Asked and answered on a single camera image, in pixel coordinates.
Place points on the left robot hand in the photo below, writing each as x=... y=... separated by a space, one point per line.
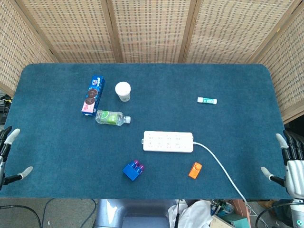
x=5 y=145

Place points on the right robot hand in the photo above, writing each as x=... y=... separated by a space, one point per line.
x=292 y=164

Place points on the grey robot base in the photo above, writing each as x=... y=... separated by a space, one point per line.
x=133 y=213

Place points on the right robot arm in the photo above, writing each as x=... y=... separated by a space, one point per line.
x=298 y=215

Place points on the white power strip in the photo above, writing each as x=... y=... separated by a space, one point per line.
x=168 y=142

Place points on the cardboard box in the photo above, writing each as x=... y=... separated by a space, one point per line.
x=223 y=222

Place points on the orange toy brick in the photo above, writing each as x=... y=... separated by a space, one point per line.
x=195 y=170

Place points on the blue cookie box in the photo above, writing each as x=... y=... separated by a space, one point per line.
x=92 y=96

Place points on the white green glue stick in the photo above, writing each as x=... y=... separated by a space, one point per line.
x=207 y=100

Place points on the clear plastic water bottle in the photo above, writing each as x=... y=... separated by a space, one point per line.
x=111 y=117

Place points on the white crumpled cloth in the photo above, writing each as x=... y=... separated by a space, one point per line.
x=192 y=215

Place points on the white plastic cup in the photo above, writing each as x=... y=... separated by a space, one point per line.
x=123 y=91

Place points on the blue purple toy brick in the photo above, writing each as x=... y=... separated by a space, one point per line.
x=133 y=169

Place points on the blue felt table mat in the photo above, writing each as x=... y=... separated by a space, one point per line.
x=152 y=133

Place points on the woven bamboo folding screen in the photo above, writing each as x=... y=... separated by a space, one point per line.
x=152 y=31

